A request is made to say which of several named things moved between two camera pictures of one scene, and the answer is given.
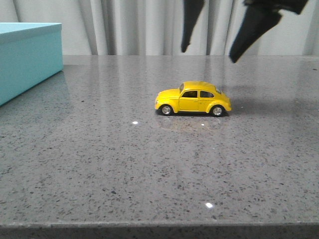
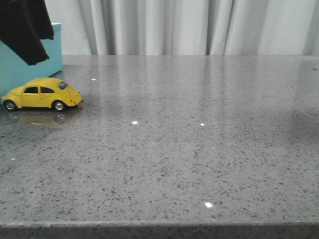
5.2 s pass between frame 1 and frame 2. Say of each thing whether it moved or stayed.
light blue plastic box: stayed
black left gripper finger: moved
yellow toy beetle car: moved
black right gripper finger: moved
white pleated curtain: stayed
